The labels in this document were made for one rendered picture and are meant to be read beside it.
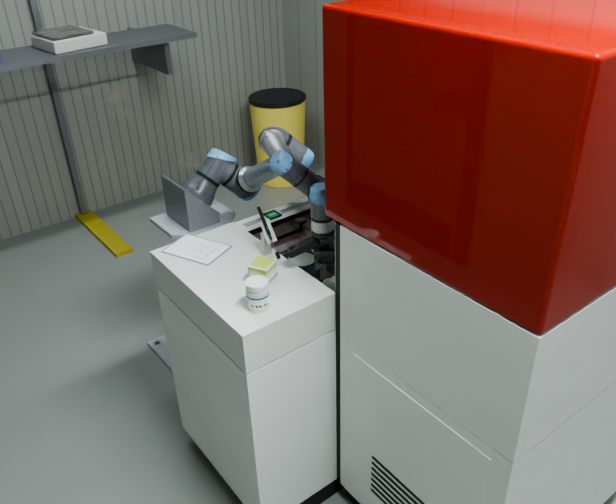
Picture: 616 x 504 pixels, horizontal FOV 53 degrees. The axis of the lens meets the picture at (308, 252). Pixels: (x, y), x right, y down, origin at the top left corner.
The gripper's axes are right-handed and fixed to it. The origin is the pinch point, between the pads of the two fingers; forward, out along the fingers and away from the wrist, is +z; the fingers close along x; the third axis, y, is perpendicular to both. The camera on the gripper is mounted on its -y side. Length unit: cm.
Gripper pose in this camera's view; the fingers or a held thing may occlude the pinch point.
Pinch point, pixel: (317, 280)
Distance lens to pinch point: 210.4
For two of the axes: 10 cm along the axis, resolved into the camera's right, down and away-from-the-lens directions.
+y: 10.0, -0.2, -0.2
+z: 0.3, 8.6, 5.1
